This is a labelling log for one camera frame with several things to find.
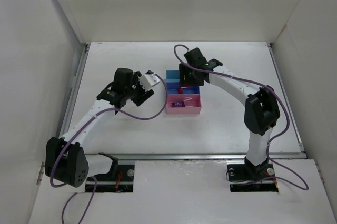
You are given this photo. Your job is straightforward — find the purple butterfly lego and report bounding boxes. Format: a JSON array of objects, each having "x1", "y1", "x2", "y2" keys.
[{"x1": 172, "y1": 101, "x2": 185, "y2": 108}]

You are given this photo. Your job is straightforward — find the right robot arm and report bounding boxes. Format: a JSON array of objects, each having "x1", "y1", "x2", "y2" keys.
[{"x1": 179, "y1": 48, "x2": 280, "y2": 181}]

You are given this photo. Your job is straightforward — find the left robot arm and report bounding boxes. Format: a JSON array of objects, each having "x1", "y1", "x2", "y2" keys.
[{"x1": 45, "y1": 68, "x2": 160, "y2": 188}]

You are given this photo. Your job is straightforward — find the light blue container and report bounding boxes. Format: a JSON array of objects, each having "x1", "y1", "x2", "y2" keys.
[{"x1": 166, "y1": 70, "x2": 180, "y2": 82}]

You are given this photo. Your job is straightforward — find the dark blue container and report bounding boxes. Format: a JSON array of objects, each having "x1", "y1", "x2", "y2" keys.
[{"x1": 166, "y1": 81, "x2": 200, "y2": 95}]

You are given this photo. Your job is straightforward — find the pink container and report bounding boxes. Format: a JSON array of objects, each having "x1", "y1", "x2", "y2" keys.
[{"x1": 166, "y1": 94, "x2": 202, "y2": 115}]

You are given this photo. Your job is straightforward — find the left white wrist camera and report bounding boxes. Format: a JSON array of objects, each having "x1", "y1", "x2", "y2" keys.
[{"x1": 139, "y1": 70, "x2": 160, "y2": 91}]

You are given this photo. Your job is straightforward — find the metal rail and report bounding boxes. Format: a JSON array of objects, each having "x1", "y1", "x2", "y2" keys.
[{"x1": 86, "y1": 152, "x2": 306, "y2": 161}]

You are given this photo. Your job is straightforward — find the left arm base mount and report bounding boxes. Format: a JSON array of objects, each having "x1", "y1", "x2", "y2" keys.
[{"x1": 95, "y1": 164, "x2": 135, "y2": 193}]

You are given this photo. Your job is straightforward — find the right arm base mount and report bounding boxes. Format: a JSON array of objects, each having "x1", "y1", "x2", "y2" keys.
[{"x1": 226, "y1": 164, "x2": 279, "y2": 192}]

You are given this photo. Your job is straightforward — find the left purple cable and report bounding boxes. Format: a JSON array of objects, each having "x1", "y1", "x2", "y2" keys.
[{"x1": 49, "y1": 73, "x2": 169, "y2": 224}]

